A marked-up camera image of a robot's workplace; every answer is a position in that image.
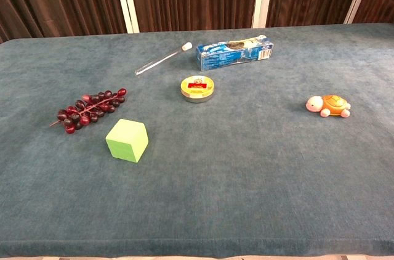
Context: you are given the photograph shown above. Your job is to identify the small pink object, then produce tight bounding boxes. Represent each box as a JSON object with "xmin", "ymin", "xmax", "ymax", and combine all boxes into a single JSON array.
[{"xmin": 305, "ymin": 94, "xmax": 352, "ymax": 119}]

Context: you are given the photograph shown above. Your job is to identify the round tin yellow lid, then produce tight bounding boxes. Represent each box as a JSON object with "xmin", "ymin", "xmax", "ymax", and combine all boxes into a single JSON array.
[{"xmin": 180, "ymin": 75, "xmax": 217, "ymax": 104}]

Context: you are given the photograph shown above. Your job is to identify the blue cookie package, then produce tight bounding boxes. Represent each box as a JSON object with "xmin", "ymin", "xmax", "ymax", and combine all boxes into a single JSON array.
[{"xmin": 196, "ymin": 35, "xmax": 275, "ymax": 72}]

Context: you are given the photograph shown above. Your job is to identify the dark red grape bunch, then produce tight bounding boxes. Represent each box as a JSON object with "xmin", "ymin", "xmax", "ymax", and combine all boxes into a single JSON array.
[{"xmin": 49, "ymin": 87, "xmax": 128, "ymax": 135}]

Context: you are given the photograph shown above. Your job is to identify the green cube block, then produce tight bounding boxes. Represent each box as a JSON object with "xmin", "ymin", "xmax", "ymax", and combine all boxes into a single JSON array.
[{"xmin": 105, "ymin": 118, "xmax": 150, "ymax": 164}]

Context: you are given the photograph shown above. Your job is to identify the blue table cloth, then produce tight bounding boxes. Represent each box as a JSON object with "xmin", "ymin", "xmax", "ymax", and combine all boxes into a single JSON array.
[{"xmin": 0, "ymin": 22, "xmax": 394, "ymax": 258}]

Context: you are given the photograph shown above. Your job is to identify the glass test tube white cap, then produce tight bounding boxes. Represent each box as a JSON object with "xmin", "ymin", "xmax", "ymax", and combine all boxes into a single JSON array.
[{"xmin": 134, "ymin": 41, "xmax": 193, "ymax": 77}]

